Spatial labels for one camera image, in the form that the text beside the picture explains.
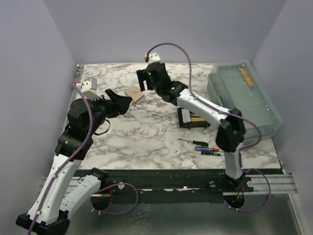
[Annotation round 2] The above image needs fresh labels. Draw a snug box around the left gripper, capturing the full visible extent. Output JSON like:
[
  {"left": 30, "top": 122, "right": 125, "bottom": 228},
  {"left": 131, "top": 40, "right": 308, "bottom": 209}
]
[{"left": 88, "top": 89, "right": 132, "bottom": 136}]

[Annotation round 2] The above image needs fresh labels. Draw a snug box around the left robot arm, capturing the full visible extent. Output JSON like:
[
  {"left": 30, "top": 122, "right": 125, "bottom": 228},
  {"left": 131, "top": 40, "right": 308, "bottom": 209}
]
[{"left": 16, "top": 89, "right": 132, "bottom": 235}]

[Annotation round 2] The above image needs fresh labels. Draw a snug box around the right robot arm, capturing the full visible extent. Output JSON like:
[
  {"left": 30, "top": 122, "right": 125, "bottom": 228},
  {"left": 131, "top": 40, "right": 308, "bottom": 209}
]
[{"left": 136, "top": 62, "right": 246, "bottom": 192}]

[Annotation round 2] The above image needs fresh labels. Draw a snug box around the stack of white cards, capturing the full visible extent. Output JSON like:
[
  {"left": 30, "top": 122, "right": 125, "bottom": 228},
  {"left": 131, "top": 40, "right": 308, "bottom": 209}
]
[{"left": 181, "top": 109, "right": 191, "bottom": 123}]

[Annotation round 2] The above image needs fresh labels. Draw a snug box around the black plastic card tray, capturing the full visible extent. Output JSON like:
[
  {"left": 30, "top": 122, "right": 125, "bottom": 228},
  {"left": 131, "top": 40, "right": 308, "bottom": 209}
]
[{"left": 177, "top": 108, "right": 211, "bottom": 129}]

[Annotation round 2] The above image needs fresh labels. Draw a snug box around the blue red screwdriver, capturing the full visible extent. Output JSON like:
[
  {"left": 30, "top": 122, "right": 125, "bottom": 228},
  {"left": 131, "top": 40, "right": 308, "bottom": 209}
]
[{"left": 195, "top": 146, "right": 222, "bottom": 152}]

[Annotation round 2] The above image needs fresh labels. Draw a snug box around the black yellow screwdriver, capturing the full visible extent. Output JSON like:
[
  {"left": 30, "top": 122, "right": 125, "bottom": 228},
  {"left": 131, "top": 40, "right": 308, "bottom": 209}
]
[{"left": 179, "top": 139, "right": 208, "bottom": 147}]

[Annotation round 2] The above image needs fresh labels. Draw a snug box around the blue green screwdriver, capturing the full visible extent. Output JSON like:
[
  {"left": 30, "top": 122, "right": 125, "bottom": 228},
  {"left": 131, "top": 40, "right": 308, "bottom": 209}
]
[{"left": 201, "top": 151, "right": 221, "bottom": 156}]

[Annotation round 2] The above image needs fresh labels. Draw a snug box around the clear plastic storage box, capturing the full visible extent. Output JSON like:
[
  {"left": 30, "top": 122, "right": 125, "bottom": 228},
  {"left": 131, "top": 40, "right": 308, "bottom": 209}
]
[{"left": 207, "top": 60, "right": 283, "bottom": 139}]

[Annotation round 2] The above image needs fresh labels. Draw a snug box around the orange tool in box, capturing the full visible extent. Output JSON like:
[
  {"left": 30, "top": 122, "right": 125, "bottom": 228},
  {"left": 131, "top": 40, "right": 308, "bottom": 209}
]
[{"left": 239, "top": 67, "right": 254, "bottom": 88}]

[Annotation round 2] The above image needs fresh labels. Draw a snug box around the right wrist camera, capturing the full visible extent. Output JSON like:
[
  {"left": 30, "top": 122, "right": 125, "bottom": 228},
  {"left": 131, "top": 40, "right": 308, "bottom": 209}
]
[{"left": 145, "top": 52, "right": 161, "bottom": 64}]

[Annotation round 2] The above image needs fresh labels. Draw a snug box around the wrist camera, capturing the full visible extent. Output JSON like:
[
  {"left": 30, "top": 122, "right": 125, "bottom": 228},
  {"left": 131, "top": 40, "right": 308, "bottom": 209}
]
[
  {"left": 145, "top": 52, "right": 161, "bottom": 64},
  {"left": 74, "top": 77, "right": 102, "bottom": 101}
]

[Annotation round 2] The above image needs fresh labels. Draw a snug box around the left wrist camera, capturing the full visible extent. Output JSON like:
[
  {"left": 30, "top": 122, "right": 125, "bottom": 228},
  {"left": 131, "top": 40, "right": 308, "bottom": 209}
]
[{"left": 74, "top": 77, "right": 102, "bottom": 101}]

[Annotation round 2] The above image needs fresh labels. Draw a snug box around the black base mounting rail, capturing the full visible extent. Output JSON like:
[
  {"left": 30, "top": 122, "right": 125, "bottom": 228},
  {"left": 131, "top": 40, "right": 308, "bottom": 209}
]
[{"left": 73, "top": 168, "right": 255, "bottom": 204}]

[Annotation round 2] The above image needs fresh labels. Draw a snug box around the aluminium frame rail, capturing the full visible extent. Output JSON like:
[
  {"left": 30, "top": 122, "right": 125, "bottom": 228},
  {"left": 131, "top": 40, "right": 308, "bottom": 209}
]
[{"left": 39, "top": 174, "right": 298, "bottom": 196}]

